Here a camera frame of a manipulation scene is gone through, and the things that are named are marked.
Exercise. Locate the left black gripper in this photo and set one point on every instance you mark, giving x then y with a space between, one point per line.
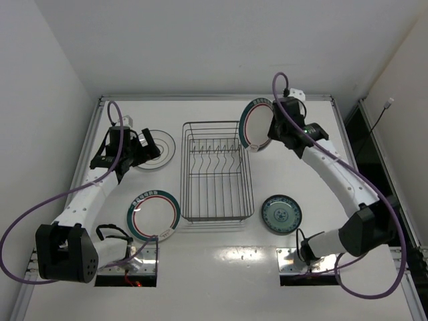
141 149

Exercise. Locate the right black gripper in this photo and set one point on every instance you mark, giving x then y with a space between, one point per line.
276 126

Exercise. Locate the green red rim plate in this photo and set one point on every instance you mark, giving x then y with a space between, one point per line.
154 212
254 125

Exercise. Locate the small blue patterned plate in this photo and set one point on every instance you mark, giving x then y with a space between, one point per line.
281 214

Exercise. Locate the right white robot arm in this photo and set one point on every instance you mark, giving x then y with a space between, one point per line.
371 219

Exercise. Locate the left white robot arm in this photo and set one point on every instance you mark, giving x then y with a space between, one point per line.
65 251

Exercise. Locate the white plate thin green rings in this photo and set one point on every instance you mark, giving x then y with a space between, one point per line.
165 150

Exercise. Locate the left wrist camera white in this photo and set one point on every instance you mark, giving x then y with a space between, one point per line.
126 121

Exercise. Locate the grey wire dish rack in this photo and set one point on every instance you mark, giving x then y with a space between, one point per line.
216 182

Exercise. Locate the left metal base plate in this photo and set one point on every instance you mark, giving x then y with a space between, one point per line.
144 261

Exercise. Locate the metal base plate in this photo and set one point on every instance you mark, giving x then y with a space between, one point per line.
289 264
144 261

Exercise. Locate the black wall cable white plug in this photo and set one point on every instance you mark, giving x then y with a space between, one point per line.
386 106

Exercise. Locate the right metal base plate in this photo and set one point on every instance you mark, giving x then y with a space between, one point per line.
289 264

